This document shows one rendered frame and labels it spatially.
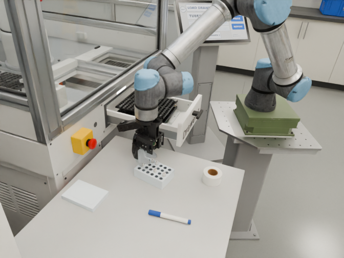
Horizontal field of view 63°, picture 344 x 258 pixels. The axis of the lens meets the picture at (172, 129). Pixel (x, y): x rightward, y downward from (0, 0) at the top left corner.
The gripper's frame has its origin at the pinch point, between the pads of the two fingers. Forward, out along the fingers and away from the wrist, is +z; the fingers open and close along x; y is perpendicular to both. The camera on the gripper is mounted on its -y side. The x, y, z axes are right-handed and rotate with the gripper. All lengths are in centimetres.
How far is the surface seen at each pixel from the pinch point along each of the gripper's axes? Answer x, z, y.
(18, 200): -26, 23, -42
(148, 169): -0.6, 1.5, 3.9
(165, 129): 15.7, -6.1, 0.1
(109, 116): 10.7, -5.5, -24.4
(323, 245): 80, 82, 80
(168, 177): 1.0, 2.5, 11.5
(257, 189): 60, 44, 36
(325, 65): 344, 50, 41
